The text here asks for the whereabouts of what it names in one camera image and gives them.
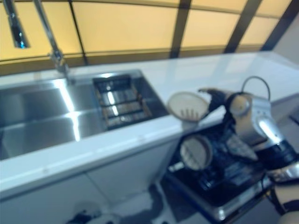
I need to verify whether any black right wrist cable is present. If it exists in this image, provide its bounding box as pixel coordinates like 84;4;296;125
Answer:
240;76;271;103

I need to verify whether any white glossy base cabinet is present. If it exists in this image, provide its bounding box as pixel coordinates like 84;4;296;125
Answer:
0;137;183;224

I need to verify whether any chrome arched faucet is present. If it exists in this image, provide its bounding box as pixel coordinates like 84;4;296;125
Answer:
2;0;71;76

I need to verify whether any black sink drying rack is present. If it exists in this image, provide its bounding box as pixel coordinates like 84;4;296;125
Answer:
93;73;152;130

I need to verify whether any yellow window with dark frame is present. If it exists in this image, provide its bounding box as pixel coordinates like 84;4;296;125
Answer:
0;0;299;77

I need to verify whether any wire dishwasher rack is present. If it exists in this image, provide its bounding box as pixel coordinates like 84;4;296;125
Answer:
179;129;260;189

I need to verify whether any cream round plate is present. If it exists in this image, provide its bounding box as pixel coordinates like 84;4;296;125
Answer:
179;135;213;170
167;91;211;122

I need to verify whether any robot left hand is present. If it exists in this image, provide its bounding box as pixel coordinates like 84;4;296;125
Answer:
67;210;101;224

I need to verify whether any stainless steel sink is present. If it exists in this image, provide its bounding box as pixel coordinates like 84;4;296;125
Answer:
0;69;169;161

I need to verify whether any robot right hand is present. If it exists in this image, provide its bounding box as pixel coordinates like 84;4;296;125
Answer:
198;87;234;114

